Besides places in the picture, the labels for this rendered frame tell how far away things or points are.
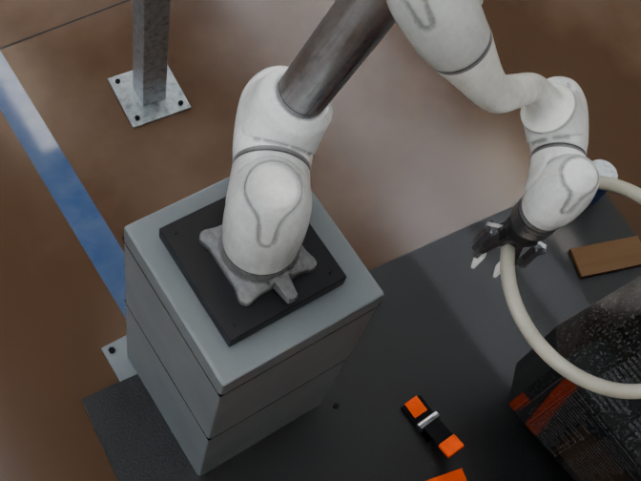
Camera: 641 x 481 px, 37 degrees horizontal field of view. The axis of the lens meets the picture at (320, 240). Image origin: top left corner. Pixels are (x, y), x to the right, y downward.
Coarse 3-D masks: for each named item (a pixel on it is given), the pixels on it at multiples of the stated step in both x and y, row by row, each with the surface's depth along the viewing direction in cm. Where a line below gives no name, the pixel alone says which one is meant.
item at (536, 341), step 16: (624, 192) 205; (640, 192) 205; (512, 256) 191; (512, 272) 189; (512, 288) 188; (512, 304) 187; (528, 320) 186; (528, 336) 185; (544, 352) 184; (560, 368) 184; (576, 368) 184; (576, 384) 185; (592, 384) 184; (608, 384) 185; (624, 384) 186; (640, 384) 187
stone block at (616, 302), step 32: (640, 288) 219; (576, 320) 228; (608, 320) 220; (640, 320) 214; (576, 352) 220; (608, 352) 217; (640, 352) 214; (512, 384) 253; (544, 384) 232; (544, 416) 239; (576, 416) 226; (608, 416) 216; (640, 416) 213; (576, 448) 232; (608, 448) 220; (640, 448) 213; (576, 480) 239; (608, 480) 227; (640, 480) 215
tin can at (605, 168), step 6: (594, 162) 305; (600, 162) 306; (606, 162) 306; (600, 168) 305; (606, 168) 305; (612, 168) 306; (600, 174) 304; (606, 174) 304; (612, 174) 305; (600, 192) 306; (606, 192) 308; (594, 198) 309; (600, 198) 311
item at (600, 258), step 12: (612, 240) 307; (624, 240) 308; (636, 240) 309; (576, 252) 303; (588, 252) 304; (600, 252) 304; (612, 252) 305; (624, 252) 306; (636, 252) 307; (576, 264) 301; (588, 264) 302; (600, 264) 302; (612, 264) 303; (624, 264) 304; (636, 264) 305; (588, 276) 301
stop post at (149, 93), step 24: (144, 0) 257; (168, 0) 262; (144, 24) 266; (168, 24) 271; (144, 48) 276; (144, 72) 286; (168, 72) 309; (120, 96) 302; (144, 96) 297; (168, 96) 305; (144, 120) 299
